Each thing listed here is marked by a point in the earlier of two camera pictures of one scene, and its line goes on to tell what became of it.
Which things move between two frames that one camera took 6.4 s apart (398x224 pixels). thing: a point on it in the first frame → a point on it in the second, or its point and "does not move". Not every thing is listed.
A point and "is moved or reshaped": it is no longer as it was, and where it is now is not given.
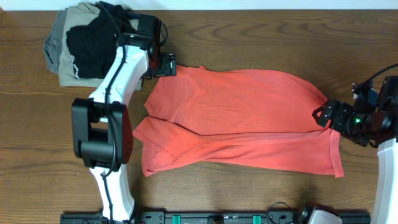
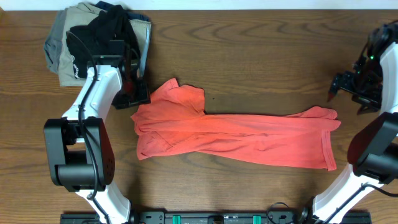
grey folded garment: [52, 49] does not move
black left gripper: [170, 68] → [143, 97]
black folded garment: [92, 45] does not move
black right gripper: [328, 107] → [344, 83]
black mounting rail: [211, 217] does not move
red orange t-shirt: [240, 121] is moved or reshaped
